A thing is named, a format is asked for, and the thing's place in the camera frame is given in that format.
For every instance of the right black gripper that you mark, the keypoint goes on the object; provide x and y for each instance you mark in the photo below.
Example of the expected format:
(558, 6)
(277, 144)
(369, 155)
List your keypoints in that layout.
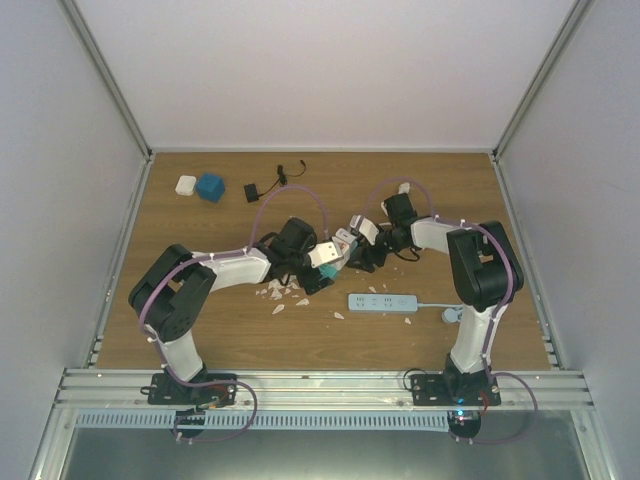
(364, 256)

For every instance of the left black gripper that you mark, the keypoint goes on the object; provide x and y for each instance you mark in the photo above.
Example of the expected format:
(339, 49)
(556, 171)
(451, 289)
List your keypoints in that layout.
(306, 282)

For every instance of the light blue power strip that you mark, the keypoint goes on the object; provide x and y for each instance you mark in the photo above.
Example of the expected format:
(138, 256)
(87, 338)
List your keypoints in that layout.
(382, 303)

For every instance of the blue cube plug adapter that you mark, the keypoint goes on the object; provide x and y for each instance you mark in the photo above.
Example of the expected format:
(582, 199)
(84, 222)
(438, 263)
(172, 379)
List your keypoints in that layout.
(210, 187)

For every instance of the white square plug adapter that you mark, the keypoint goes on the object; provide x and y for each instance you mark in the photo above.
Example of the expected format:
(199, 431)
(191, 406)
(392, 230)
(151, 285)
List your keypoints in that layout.
(186, 185)

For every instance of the white cube socket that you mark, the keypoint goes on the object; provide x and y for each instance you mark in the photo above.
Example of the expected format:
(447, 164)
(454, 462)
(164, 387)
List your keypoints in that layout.
(346, 242)

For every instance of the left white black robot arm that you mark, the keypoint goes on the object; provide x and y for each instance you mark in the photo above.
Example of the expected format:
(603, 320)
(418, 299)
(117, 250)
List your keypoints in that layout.
(170, 296)

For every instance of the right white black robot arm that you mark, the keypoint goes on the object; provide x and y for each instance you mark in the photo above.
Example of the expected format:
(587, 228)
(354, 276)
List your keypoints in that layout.
(485, 271)

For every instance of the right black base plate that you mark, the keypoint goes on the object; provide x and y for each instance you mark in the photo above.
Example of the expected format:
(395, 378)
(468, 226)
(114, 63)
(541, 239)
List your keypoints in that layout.
(429, 389)

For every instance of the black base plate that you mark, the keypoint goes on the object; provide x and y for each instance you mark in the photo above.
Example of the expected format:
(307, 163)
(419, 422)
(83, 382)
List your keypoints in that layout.
(429, 389)
(164, 390)

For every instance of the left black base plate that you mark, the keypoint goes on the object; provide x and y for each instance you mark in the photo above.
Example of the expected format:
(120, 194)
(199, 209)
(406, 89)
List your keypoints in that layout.
(164, 390)

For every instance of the aluminium front rail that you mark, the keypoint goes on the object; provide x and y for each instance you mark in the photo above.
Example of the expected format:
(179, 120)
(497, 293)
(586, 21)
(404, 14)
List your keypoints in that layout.
(326, 390)

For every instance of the left aluminium frame post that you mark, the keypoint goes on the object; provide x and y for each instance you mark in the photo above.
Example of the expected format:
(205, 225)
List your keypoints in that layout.
(90, 45)

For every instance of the aluminium frame post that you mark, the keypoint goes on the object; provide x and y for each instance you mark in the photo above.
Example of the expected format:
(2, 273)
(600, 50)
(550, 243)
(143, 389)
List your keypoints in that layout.
(90, 45)
(571, 23)

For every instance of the grey slotted cable duct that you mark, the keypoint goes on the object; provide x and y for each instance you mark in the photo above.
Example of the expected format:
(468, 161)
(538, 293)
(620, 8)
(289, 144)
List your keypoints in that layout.
(266, 420)

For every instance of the right aluminium frame post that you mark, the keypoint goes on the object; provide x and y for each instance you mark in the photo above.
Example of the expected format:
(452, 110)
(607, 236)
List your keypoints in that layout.
(571, 23)

